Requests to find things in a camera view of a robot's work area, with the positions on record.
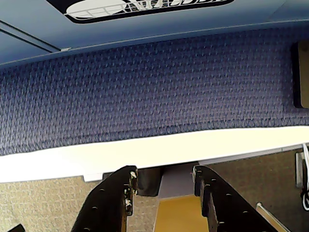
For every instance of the tan board with black frame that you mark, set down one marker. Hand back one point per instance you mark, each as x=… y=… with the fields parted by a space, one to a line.
x=303 y=72

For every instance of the blue toy kitchen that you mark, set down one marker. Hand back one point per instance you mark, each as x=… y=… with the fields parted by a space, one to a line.
x=169 y=21

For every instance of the white power strip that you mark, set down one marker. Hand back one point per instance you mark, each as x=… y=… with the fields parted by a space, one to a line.
x=299 y=169

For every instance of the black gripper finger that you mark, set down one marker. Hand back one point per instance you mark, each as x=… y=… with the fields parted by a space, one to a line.
x=106 y=207
x=231 y=207

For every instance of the yellow flat piece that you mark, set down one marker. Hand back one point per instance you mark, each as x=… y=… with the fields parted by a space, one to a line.
x=178 y=215

